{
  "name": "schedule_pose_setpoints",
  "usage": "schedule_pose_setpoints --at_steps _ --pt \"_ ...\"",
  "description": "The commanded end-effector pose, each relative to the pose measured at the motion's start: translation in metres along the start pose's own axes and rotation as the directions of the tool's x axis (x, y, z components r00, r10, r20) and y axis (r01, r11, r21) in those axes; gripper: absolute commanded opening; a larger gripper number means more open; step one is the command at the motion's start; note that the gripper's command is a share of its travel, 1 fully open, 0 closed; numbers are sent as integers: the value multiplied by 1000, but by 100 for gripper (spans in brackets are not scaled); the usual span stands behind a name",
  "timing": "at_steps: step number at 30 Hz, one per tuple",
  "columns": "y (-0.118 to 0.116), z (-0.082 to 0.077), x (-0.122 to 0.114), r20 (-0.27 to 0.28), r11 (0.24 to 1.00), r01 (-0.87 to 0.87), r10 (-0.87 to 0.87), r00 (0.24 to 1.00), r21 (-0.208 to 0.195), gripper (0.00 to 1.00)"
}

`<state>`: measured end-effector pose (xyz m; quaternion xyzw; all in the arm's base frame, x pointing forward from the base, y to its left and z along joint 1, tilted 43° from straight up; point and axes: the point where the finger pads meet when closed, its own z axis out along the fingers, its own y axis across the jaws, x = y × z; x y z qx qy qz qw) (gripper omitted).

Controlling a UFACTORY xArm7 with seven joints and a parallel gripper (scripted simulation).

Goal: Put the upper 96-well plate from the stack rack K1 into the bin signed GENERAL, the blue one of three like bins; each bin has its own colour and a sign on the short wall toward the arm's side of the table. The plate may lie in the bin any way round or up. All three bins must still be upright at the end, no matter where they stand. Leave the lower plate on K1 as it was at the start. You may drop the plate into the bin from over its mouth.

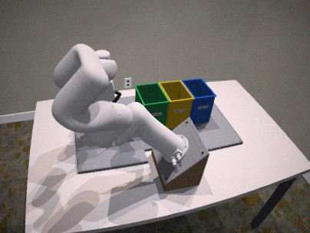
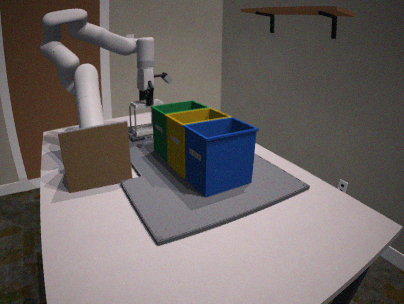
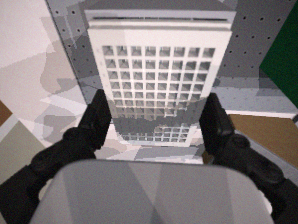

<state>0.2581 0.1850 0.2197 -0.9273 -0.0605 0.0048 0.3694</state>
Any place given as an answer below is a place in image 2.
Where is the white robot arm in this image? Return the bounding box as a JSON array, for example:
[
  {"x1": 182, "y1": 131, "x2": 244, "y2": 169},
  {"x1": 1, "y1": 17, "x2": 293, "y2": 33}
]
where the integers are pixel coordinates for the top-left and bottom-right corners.
[{"x1": 40, "y1": 9, "x2": 154, "y2": 128}]

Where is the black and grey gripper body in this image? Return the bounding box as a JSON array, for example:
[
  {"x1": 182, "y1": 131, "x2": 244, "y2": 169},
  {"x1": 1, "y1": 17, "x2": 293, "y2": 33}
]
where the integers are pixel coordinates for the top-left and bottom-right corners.
[{"x1": 137, "y1": 67, "x2": 154, "y2": 91}]

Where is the blue open-top bin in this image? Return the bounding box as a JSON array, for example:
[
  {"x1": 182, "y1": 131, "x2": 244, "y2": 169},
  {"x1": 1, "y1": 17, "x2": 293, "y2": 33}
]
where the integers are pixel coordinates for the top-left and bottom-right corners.
[{"x1": 183, "y1": 117, "x2": 259, "y2": 198}]

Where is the green open bin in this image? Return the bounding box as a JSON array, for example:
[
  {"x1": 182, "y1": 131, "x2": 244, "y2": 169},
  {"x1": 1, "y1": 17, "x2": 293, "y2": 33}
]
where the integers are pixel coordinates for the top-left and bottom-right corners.
[{"x1": 151, "y1": 101, "x2": 210, "y2": 163}]

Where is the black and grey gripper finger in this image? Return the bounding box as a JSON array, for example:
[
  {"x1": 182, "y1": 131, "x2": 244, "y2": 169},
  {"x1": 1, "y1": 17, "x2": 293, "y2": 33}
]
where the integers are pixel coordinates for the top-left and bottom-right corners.
[
  {"x1": 139, "y1": 90, "x2": 146, "y2": 100},
  {"x1": 145, "y1": 81, "x2": 154, "y2": 106}
]

